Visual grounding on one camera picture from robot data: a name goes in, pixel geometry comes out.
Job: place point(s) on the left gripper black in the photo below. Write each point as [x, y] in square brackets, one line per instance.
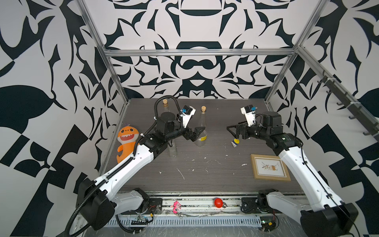
[193, 135]

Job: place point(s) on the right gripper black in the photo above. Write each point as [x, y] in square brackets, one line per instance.
[239, 127]

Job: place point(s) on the glass bottle with cork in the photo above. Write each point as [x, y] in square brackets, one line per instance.
[172, 148]
[166, 105]

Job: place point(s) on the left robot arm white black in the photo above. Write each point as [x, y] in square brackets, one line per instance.
[97, 202]

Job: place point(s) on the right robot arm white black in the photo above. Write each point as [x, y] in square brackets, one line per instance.
[327, 215]

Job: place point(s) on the wooden framed picture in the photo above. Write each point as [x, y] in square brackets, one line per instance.
[269, 168]

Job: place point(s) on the orange shark plush toy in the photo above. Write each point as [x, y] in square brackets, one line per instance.
[127, 136]

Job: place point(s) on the red ball knob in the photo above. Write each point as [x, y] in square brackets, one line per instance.
[218, 202]

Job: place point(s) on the pink clip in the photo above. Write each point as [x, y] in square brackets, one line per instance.
[176, 207]

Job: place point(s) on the green circuit board left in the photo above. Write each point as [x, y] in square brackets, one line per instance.
[142, 220]

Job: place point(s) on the circuit board right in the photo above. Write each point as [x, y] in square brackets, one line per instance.
[269, 225]

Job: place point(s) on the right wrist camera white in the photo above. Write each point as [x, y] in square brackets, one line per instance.
[250, 114]

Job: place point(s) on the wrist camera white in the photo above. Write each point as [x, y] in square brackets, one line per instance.
[186, 113]
[250, 114]

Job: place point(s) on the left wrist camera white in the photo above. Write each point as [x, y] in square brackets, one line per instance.
[186, 113]

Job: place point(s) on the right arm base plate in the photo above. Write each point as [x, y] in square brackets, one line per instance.
[251, 205]

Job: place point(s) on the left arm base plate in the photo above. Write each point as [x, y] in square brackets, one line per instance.
[154, 206]

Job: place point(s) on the white slotted cable duct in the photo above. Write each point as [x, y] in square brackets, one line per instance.
[207, 221]

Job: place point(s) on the black wall hook rack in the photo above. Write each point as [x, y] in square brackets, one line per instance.
[348, 101]

